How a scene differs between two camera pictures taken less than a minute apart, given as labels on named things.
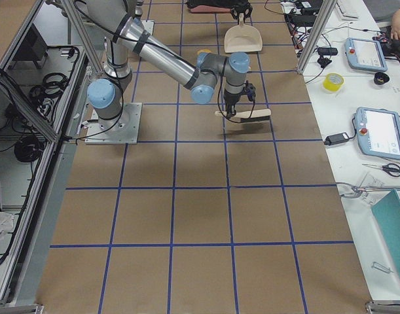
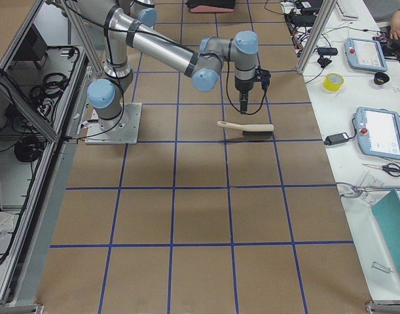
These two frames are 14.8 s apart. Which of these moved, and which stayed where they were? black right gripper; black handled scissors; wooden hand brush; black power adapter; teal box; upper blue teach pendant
Moved: wooden hand brush; black right gripper
Stayed: teal box; black power adapter; upper blue teach pendant; black handled scissors
